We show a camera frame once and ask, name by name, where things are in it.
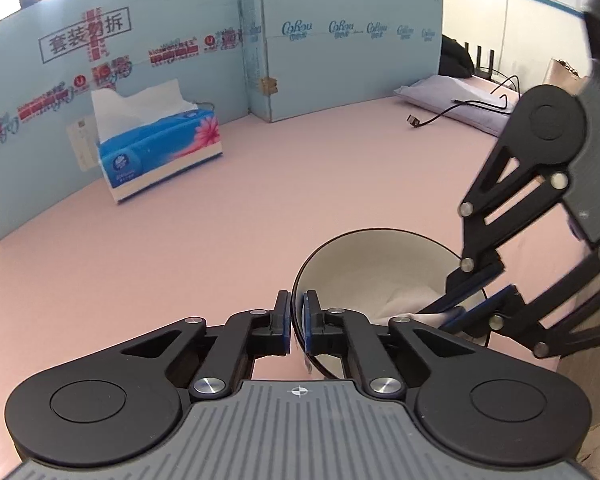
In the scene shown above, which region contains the black router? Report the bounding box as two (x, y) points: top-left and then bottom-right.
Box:
(467, 44), (503, 81)

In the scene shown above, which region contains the white tissue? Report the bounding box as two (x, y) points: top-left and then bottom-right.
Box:
(367, 284), (463, 333)

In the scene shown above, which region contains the lavender pillow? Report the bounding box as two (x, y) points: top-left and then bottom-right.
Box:
(393, 74), (523, 137)

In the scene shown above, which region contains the black cloth bag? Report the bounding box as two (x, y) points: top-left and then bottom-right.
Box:
(439, 34), (477, 80)

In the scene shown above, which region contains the white paper label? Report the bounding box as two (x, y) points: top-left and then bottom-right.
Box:
(66, 119), (100, 173)

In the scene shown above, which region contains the white ceramic bowl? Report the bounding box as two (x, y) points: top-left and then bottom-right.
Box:
(291, 229), (493, 381)

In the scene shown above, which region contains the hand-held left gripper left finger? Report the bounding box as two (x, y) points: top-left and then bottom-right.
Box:
(120, 290), (292, 402)

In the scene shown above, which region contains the black usb cable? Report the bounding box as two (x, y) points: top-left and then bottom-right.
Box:
(406, 74), (522, 129)

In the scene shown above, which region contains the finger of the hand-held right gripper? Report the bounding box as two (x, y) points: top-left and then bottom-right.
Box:
(415, 132), (573, 321)
(437, 240), (600, 361)

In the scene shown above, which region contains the blue red-printed cardboard panel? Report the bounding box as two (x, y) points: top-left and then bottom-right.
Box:
(0, 0), (253, 241)

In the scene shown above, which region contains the blue tissue box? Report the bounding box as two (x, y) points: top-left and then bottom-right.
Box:
(91, 79), (224, 205)

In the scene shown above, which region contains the beige handbag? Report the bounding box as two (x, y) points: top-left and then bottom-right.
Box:
(544, 57), (588, 98)

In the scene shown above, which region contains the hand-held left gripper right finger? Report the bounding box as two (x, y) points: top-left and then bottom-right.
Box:
(302, 289), (481, 401)

